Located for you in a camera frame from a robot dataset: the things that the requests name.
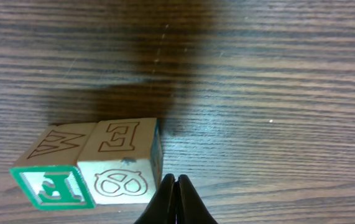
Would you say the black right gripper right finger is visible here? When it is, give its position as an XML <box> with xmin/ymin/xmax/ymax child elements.
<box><xmin>175</xmin><ymin>175</ymin><xmax>218</xmax><ymax>224</ymax></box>

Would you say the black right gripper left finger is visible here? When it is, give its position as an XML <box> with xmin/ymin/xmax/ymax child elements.
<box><xmin>134</xmin><ymin>174</ymin><xmax>176</xmax><ymax>224</ymax></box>

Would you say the plain E pretzel block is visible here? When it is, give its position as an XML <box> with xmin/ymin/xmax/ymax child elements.
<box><xmin>77</xmin><ymin>118</ymin><xmax>163</xmax><ymax>205</ymax></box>

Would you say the green letter F block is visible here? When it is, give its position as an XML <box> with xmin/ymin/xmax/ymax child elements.
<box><xmin>9</xmin><ymin>123</ymin><xmax>96</xmax><ymax>210</ymax></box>

